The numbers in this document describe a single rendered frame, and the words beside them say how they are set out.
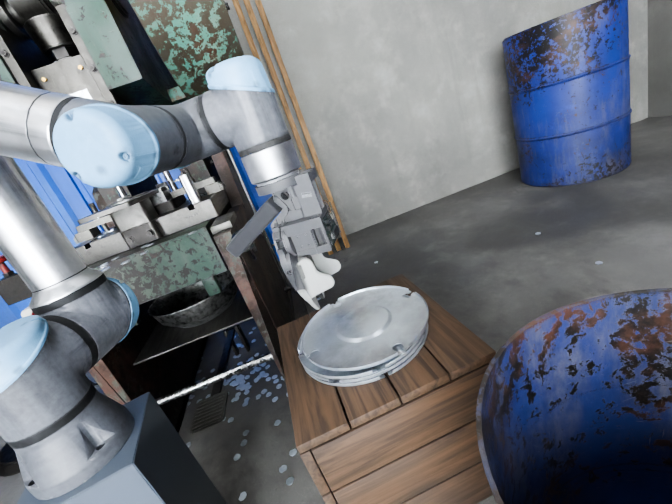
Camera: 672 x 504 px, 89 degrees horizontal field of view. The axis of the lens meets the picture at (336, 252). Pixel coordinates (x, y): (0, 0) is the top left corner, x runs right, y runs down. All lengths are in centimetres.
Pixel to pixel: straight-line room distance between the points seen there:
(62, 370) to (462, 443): 68
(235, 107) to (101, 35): 77
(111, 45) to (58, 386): 86
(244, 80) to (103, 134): 18
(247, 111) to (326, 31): 206
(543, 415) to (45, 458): 71
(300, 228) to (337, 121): 199
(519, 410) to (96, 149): 58
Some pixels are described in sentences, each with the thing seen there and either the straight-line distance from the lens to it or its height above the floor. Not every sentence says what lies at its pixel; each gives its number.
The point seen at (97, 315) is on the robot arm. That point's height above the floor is 63.
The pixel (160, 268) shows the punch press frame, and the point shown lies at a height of 58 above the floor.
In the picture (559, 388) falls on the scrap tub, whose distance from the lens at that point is 62.
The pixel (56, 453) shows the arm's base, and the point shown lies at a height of 51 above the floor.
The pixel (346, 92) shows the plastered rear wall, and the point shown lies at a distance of 247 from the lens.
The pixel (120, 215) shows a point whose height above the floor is 75.
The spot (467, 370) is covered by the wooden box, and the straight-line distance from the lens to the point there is 68.
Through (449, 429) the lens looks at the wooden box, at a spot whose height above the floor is 23.
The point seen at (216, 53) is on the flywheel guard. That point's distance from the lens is 99.
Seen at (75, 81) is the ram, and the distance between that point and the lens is 127.
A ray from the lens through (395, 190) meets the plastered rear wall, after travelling 258.
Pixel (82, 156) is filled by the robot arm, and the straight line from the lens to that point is 40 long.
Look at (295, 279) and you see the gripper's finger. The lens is 51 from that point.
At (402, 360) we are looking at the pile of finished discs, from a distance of 68.
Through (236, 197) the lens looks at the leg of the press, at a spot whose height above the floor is 64.
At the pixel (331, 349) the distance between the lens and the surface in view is 75.
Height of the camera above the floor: 80
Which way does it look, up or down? 20 degrees down
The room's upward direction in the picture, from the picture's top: 20 degrees counter-clockwise
